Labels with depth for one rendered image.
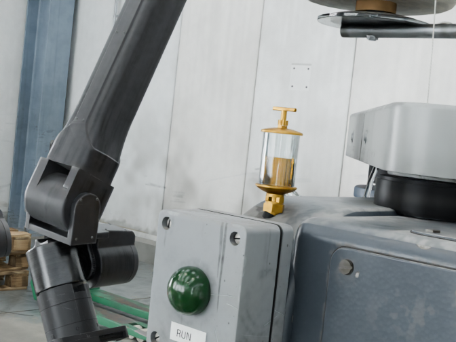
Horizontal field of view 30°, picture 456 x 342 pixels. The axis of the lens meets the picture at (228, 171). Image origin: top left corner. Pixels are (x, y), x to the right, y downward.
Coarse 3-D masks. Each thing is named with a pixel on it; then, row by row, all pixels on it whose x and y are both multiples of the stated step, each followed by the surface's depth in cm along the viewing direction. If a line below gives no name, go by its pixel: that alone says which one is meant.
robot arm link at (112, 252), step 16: (80, 208) 89; (96, 208) 91; (32, 224) 93; (48, 224) 94; (80, 224) 90; (96, 224) 91; (112, 224) 101; (64, 240) 90; (80, 240) 90; (96, 240) 95; (112, 240) 97; (128, 240) 99; (96, 256) 95; (112, 256) 96; (128, 256) 98; (96, 272) 95; (112, 272) 96; (128, 272) 98
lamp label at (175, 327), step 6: (174, 324) 52; (180, 324) 52; (174, 330) 52; (180, 330) 52; (186, 330) 52; (192, 330) 51; (198, 330) 51; (174, 336) 52; (180, 336) 52; (186, 336) 52; (192, 336) 51; (198, 336) 51; (204, 336) 51
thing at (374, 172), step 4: (372, 168) 82; (376, 168) 82; (372, 172) 82; (376, 172) 82; (368, 176) 82; (372, 176) 82; (368, 180) 82; (372, 180) 82; (368, 184) 82; (372, 184) 82; (368, 188) 82; (292, 192) 65; (296, 192) 65; (364, 192) 82; (368, 192) 82; (364, 196) 82; (368, 196) 82
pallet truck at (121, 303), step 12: (96, 288) 629; (36, 300) 593; (96, 300) 608; (108, 300) 600; (120, 300) 600; (132, 300) 604; (96, 312) 556; (108, 312) 559; (132, 312) 582; (144, 312) 574; (108, 324) 540; (120, 324) 532; (132, 324) 548; (144, 324) 538; (132, 336) 531; (144, 336) 519
